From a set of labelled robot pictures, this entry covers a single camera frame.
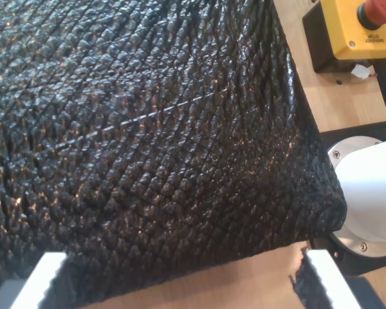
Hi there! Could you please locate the black bubble wrap mat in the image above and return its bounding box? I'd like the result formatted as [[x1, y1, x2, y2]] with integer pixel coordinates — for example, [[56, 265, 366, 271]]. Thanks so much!
[[0, 0, 347, 309]]

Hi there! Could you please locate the yellow emergency stop box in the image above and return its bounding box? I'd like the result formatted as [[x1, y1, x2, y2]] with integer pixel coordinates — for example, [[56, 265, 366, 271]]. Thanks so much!
[[302, 0, 386, 75]]

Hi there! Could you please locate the white wire connector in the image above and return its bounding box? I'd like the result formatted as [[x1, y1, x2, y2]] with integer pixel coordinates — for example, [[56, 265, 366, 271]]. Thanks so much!
[[351, 63, 375, 80]]

